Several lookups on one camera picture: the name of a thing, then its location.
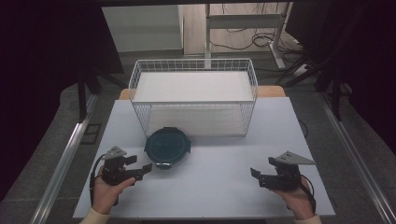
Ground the black curtain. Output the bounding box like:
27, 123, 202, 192
285, 0, 396, 157
0, 0, 126, 202

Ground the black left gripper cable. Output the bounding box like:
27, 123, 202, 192
89, 154, 120, 207

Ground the black metal stand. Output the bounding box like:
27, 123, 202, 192
76, 72, 105, 123
329, 76, 344, 121

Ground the person's left hand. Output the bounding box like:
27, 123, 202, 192
92, 166, 137, 216

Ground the white power strip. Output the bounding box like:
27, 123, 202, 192
291, 63, 310, 77

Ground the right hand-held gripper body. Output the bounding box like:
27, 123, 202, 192
259, 150, 317, 191

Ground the wooden table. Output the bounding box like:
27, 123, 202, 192
119, 85, 287, 101

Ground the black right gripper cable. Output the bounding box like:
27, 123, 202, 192
299, 174, 318, 216

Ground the aluminium rail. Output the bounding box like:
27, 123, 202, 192
29, 92, 101, 224
317, 91, 396, 224

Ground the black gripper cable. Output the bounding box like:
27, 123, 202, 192
299, 174, 318, 216
89, 154, 120, 207

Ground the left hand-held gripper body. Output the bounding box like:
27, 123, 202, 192
101, 146, 138, 187

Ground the white wire shelf rack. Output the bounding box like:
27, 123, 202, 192
128, 58, 259, 138

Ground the person's right hand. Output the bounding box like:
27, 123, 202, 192
269, 175, 316, 221

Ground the coiled black floor cable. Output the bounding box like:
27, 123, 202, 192
250, 32, 276, 49

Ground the dark teal round lidded container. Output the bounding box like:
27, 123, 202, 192
143, 126, 192, 171

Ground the white desk frame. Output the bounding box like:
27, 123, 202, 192
204, 2, 294, 70

